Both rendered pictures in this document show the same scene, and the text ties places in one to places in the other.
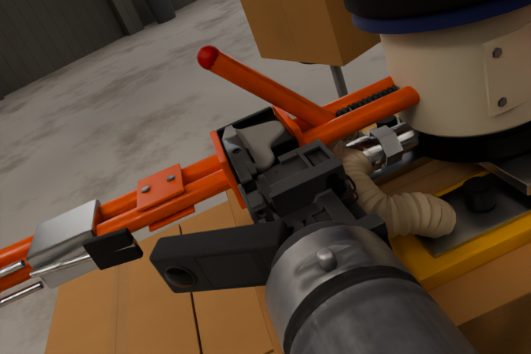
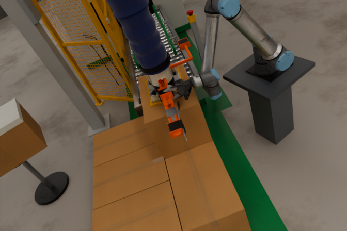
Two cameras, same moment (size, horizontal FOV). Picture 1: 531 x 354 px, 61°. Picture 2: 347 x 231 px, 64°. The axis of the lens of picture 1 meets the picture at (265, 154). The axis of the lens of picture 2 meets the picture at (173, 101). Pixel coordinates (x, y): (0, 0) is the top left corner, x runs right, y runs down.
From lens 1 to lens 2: 1.74 m
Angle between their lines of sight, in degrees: 68
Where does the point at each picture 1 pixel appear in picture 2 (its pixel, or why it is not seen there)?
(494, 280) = not seen: hidden behind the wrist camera
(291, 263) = (195, 78)
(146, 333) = (145, 205)
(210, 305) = (143, 184)
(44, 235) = (172, 113)
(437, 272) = not seen: hidden behind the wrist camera
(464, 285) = not seen: hidden behind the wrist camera
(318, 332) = (203, 76)
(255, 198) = (183, 84)
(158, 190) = (169, 101)
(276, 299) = (198, 81)
